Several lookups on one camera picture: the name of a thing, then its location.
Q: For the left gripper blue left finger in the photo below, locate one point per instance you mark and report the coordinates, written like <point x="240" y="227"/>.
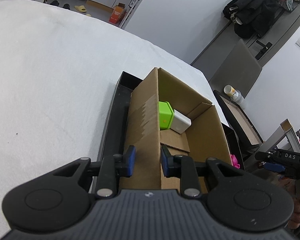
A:
<point x="129" y="161"/>

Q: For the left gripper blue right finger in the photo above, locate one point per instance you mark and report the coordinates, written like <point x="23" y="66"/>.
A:
<point x="167" y="162"/>

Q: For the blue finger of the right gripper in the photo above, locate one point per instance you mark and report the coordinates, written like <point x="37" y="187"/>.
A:
<point x="274" y="167"/>

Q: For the pink dinosaur figurine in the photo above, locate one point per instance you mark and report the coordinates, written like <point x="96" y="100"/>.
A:
<point x="234" y="161"/>

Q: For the white power adapter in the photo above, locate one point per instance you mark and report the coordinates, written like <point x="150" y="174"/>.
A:
<point x="180" y="122"/>

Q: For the brown cardboard box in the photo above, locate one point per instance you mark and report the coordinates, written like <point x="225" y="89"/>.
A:
<point x="203" y="139"/>

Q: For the green hexagonal tin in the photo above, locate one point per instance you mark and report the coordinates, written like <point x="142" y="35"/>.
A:
<point x="166" y="115"/>

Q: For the person's right hand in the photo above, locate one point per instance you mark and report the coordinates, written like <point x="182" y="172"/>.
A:
<point x="294" y="221"/>

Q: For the black tray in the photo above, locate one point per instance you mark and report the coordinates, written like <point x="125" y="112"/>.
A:
<point x="114" y="135"/>

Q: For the grey metal shelf desk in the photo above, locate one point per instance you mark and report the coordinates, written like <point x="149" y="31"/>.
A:
<point x="283" y="138"/>

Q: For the black framed brown board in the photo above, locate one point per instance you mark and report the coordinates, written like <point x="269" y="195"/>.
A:
<point x="248" y="137"/>

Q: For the white paper cup stack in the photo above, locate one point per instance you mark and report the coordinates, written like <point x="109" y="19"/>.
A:
<point x="233" y="94"/>

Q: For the grey door panel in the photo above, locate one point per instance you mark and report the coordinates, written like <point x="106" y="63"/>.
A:
<point x="229" y="60"/>

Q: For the white tablecloth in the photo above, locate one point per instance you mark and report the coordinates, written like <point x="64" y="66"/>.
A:
<point x="58" y="71"/>

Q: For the black spray bottle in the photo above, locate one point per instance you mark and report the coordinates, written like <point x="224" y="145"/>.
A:
<point x="132" y="2"/>

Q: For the yellow slipper left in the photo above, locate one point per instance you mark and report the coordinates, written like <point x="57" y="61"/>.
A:
<point x="80" y="8"/>

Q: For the black jacket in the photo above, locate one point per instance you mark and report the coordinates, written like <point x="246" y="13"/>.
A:
<point x="251" y="17"/>

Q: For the black slipper right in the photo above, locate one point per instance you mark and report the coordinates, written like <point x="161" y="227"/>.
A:
<point x="66" y="6"/>

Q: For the black slipper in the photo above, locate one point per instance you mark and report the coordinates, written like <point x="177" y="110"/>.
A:
<point x="66" y="6"/>
<point x="55" y="3"/>

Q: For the black slipper left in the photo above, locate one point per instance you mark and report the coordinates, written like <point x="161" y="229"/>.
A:
<point x="55" y="3"/>

